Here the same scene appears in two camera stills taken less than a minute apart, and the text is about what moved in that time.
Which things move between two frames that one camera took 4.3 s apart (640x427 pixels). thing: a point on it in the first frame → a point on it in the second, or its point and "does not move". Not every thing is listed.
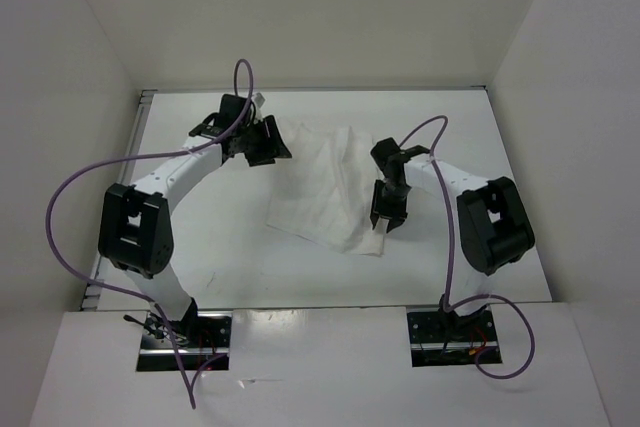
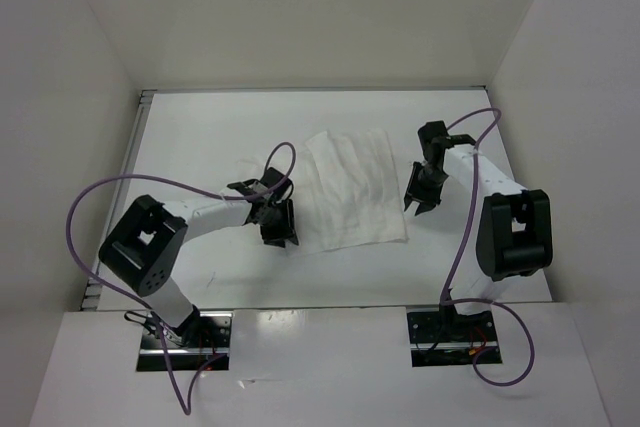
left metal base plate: (202, 337) does not move
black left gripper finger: (263, 158) → (277, 239)
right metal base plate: (437, 338) does not move
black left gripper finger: (277, 145) → (290, 221)
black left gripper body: (253, 138) → (276, 219)
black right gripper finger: (396, 217) → (425, 206)
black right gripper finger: (377, 202) → (413, 192)
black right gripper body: (395, 196) → (431, 183)
